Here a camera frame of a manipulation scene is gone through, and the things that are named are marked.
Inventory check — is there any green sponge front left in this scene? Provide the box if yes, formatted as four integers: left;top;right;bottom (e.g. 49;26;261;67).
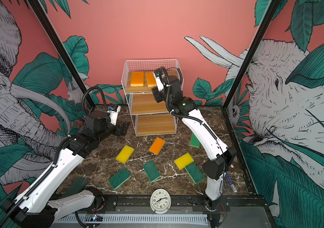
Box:
108;167;131;190

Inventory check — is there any green sponge back right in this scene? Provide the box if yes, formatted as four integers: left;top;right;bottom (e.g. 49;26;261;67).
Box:
189;133;200;148

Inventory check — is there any orange sponge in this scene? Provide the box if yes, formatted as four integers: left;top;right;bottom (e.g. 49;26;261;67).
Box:
149;137;165;155
145;72;157;88
130;71;144;87

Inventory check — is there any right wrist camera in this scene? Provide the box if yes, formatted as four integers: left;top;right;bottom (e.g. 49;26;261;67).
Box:
153;68;164;91

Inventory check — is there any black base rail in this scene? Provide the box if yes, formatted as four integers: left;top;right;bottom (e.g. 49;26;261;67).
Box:
81;194;268;213

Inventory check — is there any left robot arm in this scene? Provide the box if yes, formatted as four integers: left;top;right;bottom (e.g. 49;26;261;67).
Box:
0;104;129;228

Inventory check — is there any yellow sponge left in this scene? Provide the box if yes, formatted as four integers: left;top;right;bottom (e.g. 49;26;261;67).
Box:
115;145;134;164

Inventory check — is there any green sponge front right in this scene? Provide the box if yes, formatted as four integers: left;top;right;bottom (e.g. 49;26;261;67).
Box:
185;162;205;184

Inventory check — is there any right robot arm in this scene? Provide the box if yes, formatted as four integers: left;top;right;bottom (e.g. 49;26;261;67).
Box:
152;66;236;204

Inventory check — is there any white wire three-tier shelf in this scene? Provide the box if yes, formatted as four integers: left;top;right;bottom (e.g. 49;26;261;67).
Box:
121;59;180;136

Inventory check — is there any white slotted cable duct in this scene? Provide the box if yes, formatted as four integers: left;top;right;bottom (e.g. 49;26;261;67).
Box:
55;213;209;226

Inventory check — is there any green sponge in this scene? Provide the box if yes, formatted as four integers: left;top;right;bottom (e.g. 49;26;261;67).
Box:
143;161;161;182
108;167;131;190
189;133;200;148
185;162;205;184

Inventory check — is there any white alarm clock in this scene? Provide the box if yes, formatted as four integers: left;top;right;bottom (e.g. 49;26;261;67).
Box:
150;189;171;214

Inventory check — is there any yellow sponge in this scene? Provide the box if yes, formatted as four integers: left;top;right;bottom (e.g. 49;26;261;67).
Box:
115;145;134;164
174;153;194;170

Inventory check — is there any green sponge front middle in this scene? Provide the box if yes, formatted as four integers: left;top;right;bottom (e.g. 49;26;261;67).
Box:
143;161;161;182

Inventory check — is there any yellow sponge right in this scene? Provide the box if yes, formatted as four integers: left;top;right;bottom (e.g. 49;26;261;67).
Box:
174;153;194;170

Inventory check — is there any red and blue marker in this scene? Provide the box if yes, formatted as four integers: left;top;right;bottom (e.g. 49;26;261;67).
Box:
225;173;238;193

